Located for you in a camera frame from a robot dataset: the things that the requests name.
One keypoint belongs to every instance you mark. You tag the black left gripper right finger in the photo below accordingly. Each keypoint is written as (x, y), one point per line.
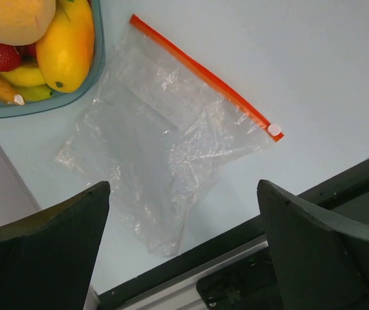
(320, 258)

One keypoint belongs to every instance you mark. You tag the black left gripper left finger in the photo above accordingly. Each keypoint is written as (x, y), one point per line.
(47, 259)

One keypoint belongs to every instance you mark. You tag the clear zip bag orange zipper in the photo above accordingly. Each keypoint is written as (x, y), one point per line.
(158, 130)

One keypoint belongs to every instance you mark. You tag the peach fruit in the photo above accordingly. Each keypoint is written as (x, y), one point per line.
(24, 22)

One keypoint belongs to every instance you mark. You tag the blue-grey fruit tray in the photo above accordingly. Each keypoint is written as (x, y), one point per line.
(61, 99)

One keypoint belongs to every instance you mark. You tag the yellow banana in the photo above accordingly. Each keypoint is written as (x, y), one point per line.
(27, 75)

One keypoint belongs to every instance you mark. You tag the yellow orange mango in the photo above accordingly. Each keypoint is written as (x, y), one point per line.
(65, 52)

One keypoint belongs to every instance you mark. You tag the red strawberry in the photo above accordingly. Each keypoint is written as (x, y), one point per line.
(9, 58)

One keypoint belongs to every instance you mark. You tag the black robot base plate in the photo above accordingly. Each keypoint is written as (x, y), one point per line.
(234, 270)

